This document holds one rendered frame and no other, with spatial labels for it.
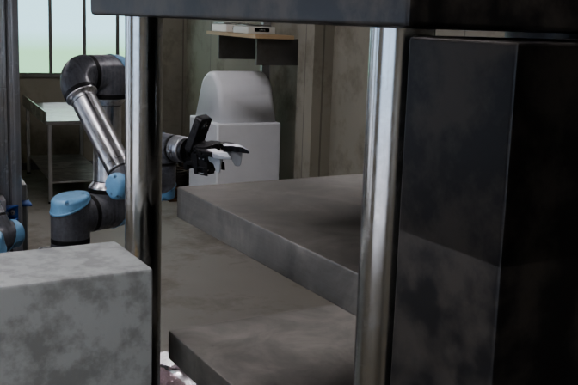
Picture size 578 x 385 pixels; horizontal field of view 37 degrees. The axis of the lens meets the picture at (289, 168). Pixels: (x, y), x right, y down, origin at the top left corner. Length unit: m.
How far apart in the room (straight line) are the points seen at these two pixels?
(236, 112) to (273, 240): 6.12
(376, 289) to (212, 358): 0.58
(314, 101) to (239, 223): 5.68
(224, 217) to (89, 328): 0.24
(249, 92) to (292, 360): 5.99
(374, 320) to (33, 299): 0.49
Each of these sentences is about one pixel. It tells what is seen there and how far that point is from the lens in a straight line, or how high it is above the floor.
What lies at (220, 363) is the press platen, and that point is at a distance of 1.35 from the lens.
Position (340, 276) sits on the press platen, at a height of 1.53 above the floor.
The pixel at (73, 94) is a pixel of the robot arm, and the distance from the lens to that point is 2.55.
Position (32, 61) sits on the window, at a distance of 10.20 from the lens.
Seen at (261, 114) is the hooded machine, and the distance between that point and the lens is 7.30.
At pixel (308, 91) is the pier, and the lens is 6.90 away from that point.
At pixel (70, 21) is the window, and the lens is 10.25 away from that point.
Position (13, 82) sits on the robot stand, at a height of 1.59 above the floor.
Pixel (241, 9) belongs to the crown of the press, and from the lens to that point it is 0.94.
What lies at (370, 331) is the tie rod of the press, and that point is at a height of 1.52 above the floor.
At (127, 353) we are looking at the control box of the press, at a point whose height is 1.35.
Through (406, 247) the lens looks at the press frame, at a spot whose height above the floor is 1.63.
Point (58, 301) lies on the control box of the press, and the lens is 1.16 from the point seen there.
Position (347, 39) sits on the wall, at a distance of 6.69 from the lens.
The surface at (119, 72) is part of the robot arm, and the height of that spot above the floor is 1.63.
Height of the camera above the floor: 1.81
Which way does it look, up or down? 10 degrees down
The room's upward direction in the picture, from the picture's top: 2 degrees clockwise
